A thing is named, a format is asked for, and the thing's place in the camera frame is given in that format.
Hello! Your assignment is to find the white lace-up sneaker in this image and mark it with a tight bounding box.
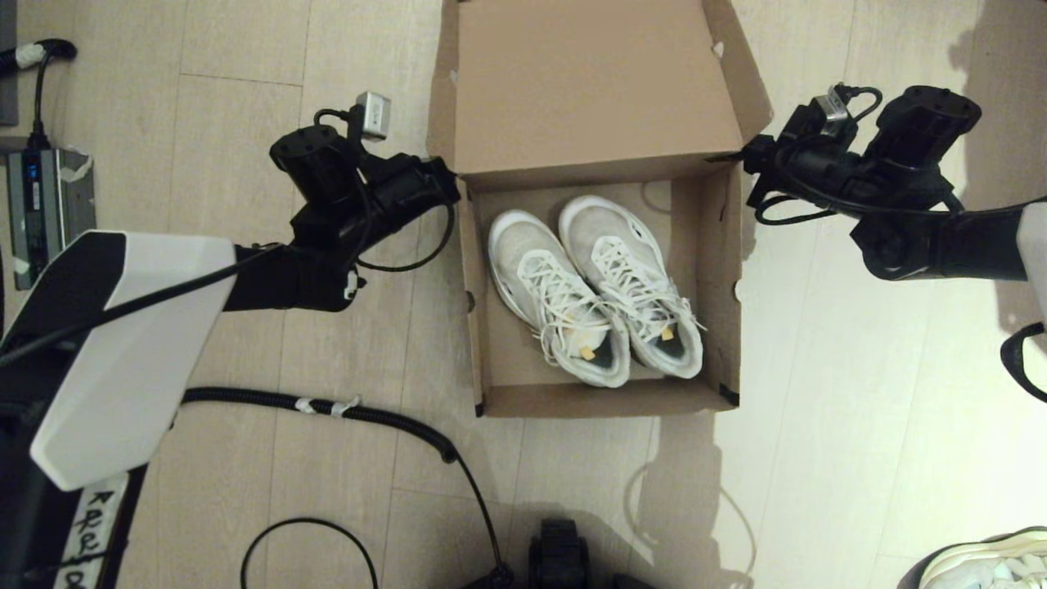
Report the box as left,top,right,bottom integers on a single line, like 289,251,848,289
488,209,631,389
558,194,706,380

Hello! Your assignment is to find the brown cardboard shoe box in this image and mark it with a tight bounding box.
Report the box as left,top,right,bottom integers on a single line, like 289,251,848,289
426,0,775,419

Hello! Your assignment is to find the grey black robot base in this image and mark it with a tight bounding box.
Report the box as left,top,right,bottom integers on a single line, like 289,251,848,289
462,517,655,589

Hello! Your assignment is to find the grey power supply unit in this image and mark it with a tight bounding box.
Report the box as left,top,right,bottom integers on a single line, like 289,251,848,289
7,148,96,291

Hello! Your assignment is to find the grey white worn sneaker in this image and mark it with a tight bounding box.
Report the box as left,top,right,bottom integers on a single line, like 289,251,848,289
898,526,1047,589

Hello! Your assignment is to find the dark grey panel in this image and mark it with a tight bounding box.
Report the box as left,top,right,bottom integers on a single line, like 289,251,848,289
0,0,20,128

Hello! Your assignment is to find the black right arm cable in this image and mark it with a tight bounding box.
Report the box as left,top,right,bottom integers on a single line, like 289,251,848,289
753,84,1047,406

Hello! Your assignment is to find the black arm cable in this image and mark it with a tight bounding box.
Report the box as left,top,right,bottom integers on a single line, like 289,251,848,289
313,106,456,273
753,84,1047,406

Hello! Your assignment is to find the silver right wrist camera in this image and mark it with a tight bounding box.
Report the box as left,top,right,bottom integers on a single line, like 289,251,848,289
789,84,853,137

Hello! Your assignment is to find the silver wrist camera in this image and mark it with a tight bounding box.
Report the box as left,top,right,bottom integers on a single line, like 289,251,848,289
789,84,853,137
354,92,392,142

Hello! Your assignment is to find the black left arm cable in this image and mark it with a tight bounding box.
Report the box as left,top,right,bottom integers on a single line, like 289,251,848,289
313,106,456,273

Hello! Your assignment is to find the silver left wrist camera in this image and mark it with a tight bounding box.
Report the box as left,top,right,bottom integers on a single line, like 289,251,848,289
354,92,392,142

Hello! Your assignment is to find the black coiled cable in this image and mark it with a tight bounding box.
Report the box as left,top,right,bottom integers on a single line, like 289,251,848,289
184,387,513,587

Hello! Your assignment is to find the thin black floor cable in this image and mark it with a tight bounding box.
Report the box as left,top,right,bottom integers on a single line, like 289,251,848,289
241,517,381,589

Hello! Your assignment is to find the black power supply cable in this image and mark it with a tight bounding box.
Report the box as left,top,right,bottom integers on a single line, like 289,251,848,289
0,39,79,153

